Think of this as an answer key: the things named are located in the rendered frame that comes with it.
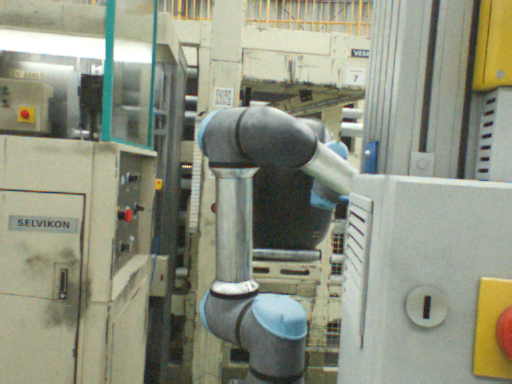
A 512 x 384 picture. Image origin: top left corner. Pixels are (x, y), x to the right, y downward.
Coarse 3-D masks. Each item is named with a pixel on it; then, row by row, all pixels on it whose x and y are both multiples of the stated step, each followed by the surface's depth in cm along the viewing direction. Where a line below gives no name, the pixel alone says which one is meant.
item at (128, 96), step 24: (120, 0) 100; (144, 0) 127; (120, 24) 102; (144, 24) 129; (120, 48) 103; (144, 48) 131; (120, 72) 104; (144, 72) 133; (120, 96) 105; (144, 96) 135; (120, 120) 107; (144, 120) 137; (144, 144) 140
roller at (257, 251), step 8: (256, 248) 168; (264, 248) 168; (272, 248) 168; (280, 248) 169; (288, 248) 169; (296, 248) 170; (256, 256) 168; (264, 256) 168; (272, 256) 168; (280, 256) 168; (288, 256) 168; (296, 256) 168; (304, 256) 169; (312, 256) 169; (320, 256) 169
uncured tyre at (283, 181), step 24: (312, 120) 169; (264, 168) 156; (288, 168) 154; (264, 192) 156; (288, 192) 154; (264, 216) 158; (288, 216) 157; (312, 216) 157; (264, 240) 166; (288, 240) 165; (312, 240) 165
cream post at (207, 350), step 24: (216, 0) 168; (240, 0) 169; (216, 24) 168; (240, 24) 169; (216, 48) 169; (240, 48) 170; (216, 72) 169; (240, 72) 171; (192, 360) 176; (216, 360) 176
